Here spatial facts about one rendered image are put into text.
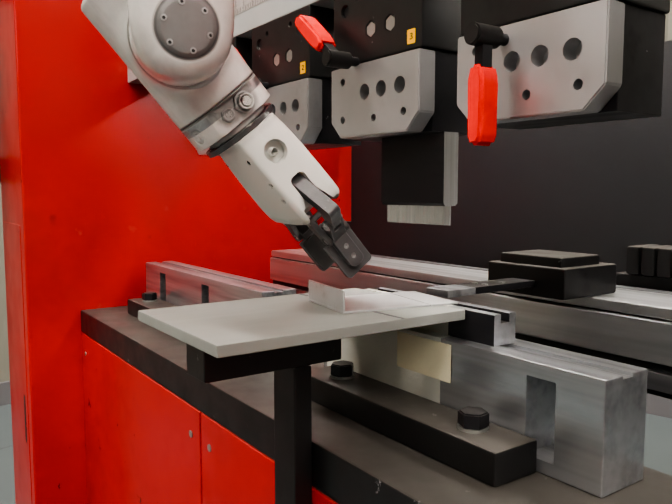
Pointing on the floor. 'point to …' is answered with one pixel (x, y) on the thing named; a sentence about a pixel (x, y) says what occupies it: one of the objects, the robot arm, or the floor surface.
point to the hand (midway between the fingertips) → (336, 252)
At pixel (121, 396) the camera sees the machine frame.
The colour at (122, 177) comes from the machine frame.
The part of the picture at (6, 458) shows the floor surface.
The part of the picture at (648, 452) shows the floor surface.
